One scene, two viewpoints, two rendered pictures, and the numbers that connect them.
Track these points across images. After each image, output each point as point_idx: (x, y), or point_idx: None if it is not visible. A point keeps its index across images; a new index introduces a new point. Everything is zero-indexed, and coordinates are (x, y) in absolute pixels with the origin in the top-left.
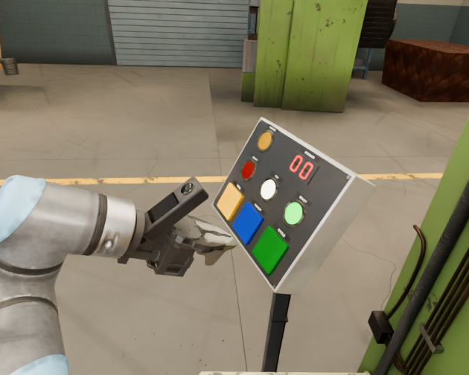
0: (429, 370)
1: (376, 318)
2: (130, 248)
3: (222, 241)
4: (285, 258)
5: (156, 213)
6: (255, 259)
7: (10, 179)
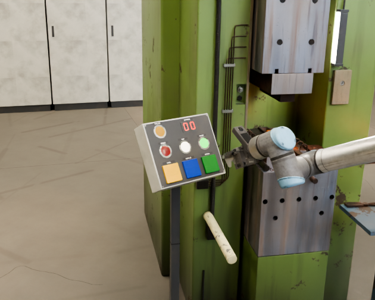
0: (229, 167)
1: (201, 181)
2: None
3: None
4: (216, 159)
5: (249, 140)
6: (209, 174)
7: (281, 127)
